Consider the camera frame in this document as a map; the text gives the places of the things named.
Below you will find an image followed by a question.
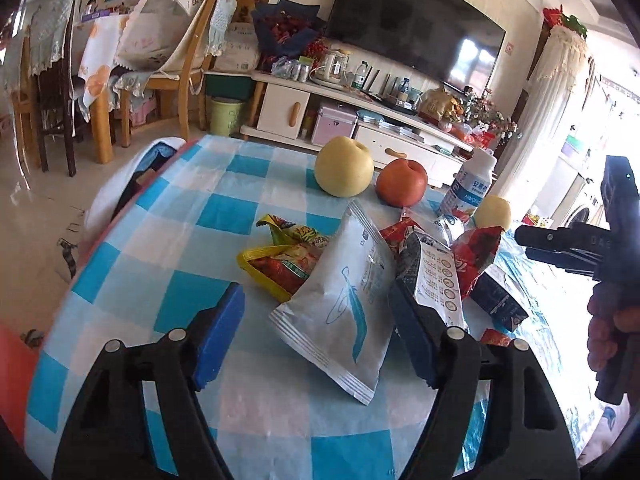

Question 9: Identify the dark blue milk carton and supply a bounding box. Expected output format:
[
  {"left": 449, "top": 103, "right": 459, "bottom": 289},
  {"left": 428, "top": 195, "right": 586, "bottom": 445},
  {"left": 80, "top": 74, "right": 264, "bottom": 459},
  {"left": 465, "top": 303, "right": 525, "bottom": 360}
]
[{"left": 470, "top": 266, "right": 528, "bottom": 332}]

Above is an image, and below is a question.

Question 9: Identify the red candy wrapper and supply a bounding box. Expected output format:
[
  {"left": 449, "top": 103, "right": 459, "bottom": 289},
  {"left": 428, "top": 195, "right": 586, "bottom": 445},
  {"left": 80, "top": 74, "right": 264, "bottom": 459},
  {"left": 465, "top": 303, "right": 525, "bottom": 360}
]
[{"left": 451, "top": 226, "right": 503, "bottom": 299}]

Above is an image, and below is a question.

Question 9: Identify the white grey nutrition label bag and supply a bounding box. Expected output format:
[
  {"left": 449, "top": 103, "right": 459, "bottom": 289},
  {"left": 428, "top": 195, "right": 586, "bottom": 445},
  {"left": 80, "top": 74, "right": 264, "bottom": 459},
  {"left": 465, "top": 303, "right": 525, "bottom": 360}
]
[{"left": 396, "top": 231, "right": 468, "bottom": 330}]

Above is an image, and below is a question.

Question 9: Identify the yellow chip bag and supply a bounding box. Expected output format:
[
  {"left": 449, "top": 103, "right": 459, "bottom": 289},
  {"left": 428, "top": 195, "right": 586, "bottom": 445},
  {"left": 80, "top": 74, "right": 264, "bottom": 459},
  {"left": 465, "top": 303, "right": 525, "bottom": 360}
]
[{"left": 236, "top": 214, "right": 330, "bottom": 304}]

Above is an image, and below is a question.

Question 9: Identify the right hand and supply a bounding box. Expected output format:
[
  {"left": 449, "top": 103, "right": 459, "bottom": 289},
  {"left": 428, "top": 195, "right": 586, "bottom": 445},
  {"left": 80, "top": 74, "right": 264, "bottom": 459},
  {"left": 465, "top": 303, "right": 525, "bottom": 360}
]
[{"left": 587, "top": 283, "right": 640, "bottom": 372}]

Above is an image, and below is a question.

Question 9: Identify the washing machine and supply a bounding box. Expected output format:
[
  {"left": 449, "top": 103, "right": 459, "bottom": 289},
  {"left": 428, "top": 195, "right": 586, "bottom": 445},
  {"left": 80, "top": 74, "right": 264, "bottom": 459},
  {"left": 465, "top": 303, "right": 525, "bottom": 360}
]
[{"left": 562, "top": 174, "right": 605, "bottom": 228}]

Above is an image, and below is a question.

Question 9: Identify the pink plastic bucket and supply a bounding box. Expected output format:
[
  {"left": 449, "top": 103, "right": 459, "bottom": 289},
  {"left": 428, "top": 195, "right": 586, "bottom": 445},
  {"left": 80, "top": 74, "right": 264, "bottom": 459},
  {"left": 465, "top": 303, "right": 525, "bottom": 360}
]
[{"left": 0, "top": 325, "right": 38, "bottom": 446}]

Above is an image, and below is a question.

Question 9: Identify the white lace curtain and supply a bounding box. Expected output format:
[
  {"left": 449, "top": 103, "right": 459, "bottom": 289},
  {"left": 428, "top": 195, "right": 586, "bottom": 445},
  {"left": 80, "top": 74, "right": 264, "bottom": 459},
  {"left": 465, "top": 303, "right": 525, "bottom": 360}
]
[{"left": 490, "top": 25, "right": 588, "bottom": 221}]

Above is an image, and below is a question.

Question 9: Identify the yellow pear right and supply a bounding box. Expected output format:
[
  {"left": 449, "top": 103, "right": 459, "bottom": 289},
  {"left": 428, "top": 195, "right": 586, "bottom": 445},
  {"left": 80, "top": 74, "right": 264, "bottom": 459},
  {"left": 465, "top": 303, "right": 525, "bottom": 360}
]
[{"left": 473, "top": 195, "right": 512, "bottom": 231}]

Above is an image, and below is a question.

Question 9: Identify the white yogurt bottle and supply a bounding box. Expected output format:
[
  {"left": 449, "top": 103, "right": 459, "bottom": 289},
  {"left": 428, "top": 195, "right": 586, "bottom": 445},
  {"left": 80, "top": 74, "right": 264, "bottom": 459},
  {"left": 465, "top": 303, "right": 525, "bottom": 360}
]
[{"left": 437, "top": 148, "right": 497, "bottom": 223}]

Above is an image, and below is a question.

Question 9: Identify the blue checkered tablecloth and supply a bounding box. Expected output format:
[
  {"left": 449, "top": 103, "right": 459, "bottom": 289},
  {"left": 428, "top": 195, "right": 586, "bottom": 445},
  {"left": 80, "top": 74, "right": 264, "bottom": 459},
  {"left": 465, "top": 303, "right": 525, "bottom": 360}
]
[{"left": 22, "top": 133, "right": 606, "bottom": 480}]

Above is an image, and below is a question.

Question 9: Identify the red apple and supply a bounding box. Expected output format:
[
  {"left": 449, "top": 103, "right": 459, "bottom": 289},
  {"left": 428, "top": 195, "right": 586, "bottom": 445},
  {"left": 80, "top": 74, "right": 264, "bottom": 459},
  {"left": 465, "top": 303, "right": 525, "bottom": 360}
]
[{"left": 375, "top": 158, "right": 427, "bottom": 208}]

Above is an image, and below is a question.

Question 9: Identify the pink storage box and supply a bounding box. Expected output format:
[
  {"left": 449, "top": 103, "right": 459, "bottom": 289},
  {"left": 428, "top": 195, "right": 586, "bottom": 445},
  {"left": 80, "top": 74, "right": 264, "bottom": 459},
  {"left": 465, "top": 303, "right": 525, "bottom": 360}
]
[{"left": 310, "top": 103, "right": 358, "bottom": 146}]

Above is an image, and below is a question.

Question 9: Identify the black flat television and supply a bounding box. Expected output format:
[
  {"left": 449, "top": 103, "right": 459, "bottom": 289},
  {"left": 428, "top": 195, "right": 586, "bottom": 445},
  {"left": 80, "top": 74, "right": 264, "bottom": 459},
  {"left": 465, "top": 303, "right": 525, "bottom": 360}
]
[{"left": 326, "top": 0, "right": 506, "bottom": 94}]

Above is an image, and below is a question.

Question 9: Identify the white electric kettle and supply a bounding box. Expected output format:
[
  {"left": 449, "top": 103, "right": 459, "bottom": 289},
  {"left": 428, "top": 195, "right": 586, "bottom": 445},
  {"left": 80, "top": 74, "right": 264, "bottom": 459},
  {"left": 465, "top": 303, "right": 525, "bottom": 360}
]
[{"left": 314, "top": 49, "right": 350, "bottom": 86}]

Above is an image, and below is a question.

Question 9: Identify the dark wooden chair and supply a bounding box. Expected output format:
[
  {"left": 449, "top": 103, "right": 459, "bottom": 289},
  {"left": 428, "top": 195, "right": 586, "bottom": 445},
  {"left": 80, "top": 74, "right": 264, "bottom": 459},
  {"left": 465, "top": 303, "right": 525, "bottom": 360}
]
[{"left": 28, "top": 0, "right": 77, "bottom": 177}]

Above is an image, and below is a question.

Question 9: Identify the white tv cabinet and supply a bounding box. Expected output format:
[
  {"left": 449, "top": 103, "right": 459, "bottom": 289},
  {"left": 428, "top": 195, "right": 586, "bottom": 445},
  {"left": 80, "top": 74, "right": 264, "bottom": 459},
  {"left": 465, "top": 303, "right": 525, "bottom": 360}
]
[{"left": 240, "top": 72, "right": 473, "bottom": 188}]

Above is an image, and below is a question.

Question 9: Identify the green waste bin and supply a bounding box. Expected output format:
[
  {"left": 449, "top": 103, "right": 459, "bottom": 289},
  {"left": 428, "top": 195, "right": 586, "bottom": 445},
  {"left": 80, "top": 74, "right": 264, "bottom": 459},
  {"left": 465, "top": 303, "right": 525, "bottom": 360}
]
[{"left": 208, "top": 98, "right": 245, "bottom": 136}]

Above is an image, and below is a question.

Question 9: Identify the dark flower bouquet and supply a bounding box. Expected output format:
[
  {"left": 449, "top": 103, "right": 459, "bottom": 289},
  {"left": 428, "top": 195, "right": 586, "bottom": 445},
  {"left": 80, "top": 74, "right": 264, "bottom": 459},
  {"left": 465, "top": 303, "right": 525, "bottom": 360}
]
[{"left": 250, "top": 0, "right": 326, "bottom": 58}]

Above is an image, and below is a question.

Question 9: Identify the wooden chair with cushion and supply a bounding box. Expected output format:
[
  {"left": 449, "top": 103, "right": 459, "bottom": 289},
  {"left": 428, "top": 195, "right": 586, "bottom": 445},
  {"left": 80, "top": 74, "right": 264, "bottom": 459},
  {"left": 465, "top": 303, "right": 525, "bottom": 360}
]
[{"left": 114, "top": 0, "right": 236, "bottom": 146}]

